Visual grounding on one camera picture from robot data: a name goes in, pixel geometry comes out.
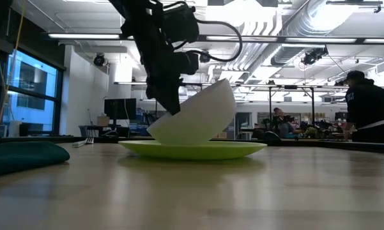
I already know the silver fork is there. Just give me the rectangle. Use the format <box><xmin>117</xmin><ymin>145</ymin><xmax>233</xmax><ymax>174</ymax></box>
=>
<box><xmin>72</xmin><ymin>137</ymin><xmax>95</xmax><ymax>148</ymax></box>

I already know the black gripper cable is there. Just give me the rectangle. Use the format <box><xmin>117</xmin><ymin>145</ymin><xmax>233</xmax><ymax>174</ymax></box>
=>
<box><xmin>175</xmin><ymin>19</ymin><xmax>243</xmax><ymax>63</ymax></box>

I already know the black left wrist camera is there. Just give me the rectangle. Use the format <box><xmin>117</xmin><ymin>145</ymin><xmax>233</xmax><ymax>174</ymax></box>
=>
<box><xmin>163</xmin><ymin>1</ymin><xmax>200</xmax><ymax>44</ymax></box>

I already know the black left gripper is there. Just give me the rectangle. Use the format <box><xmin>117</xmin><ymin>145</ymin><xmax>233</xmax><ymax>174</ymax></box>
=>
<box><xmin>121</xmin><ymin>15</ymin><xmax>200</xmax><ymax>116</ymax></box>

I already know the black background rig frame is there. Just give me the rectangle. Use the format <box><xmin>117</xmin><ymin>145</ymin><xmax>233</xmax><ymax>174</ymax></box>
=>
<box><xmin>268</xmin><ymin>84</ymin><xmax>316</xmax><ymax>128</ymax></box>

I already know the standing person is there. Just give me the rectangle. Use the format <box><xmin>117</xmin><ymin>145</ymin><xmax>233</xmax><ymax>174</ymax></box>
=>
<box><xmin>342</xmin><ymin>70</ymin><xmax>384</xmax><ymax>144</ymax></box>

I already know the cardboard box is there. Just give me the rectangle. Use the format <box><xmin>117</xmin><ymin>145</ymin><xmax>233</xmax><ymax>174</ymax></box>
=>
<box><xmin>96</xmin><ymin>114</ymin><xmax>111</xmax><ymax>127</ymax></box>

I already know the black-framed window wall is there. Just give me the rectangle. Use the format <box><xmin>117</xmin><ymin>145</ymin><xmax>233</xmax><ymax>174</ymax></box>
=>
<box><xmin>0</xmin><ymin>47</ymin><xmax>66</xmax><ymax>137</ymax></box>

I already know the white bowl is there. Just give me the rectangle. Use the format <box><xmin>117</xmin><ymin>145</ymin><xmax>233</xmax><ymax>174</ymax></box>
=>
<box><xmin>146</xmin><ymin>78</ymin><xmax>237</xmax><ymax>146</ymax></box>

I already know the overhead light rail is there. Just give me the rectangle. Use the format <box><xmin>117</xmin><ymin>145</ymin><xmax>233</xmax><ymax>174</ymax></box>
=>
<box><xmin>46</xmin><ymin>33</ymin><xmax>384</xmax><ymax>45</ymax></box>

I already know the lime green plate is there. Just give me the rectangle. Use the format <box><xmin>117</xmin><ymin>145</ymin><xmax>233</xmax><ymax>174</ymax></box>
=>
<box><xmin>118</xmin><ymin>140</ymin><xmax>268</xmax><ymax>161</ymax></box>

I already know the seated person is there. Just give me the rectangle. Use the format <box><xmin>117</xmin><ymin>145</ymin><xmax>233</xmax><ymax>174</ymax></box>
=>
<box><xmin>272</xmin><ymin>107</ymin><xmax>303</xmax><ymax>139</ymax></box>

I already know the dark green cloth napkin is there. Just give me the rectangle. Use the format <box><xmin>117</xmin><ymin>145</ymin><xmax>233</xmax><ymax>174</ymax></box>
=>
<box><xmin>0</xmin><ymin>141</ymin><xmax>71</xmax><ymax>178</ymax></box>

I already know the silver ventilation duct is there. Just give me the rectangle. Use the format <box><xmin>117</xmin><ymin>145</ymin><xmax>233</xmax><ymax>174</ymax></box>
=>
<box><xmin>270</xmin><ymin>0</ymin><xmax>358</xmax><ymax>66</ymax></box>

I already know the black table frame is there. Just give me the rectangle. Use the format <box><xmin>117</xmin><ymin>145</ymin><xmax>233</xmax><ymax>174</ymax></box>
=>
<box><xmin>0</xmin><ymin>136</ymin><xmax>384</xmax><ymax>155</ymax></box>

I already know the black computer monitor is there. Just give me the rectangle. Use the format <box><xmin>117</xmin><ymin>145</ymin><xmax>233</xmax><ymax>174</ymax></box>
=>
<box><xmin>104</xmin><ymin>98</ymin><xmax>137</xmax><ymax>121</ymax></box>

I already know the yellow cable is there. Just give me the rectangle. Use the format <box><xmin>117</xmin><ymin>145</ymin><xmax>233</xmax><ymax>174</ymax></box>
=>
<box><xmin>0</xmin><ymin>0</ymin><xmax>27</xmax><ymax>126</ymax></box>

